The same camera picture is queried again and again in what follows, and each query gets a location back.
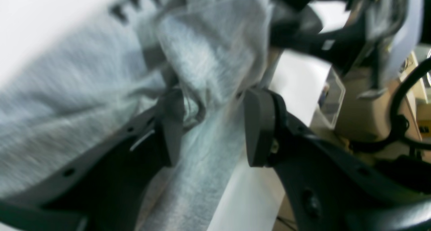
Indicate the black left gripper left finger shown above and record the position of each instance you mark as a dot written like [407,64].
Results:
[103,189]

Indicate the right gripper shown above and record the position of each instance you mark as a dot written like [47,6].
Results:
[379,36]

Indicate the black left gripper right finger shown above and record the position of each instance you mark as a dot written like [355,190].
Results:
[328,188]

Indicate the grey T-shirt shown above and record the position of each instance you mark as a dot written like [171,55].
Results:
[115,66]

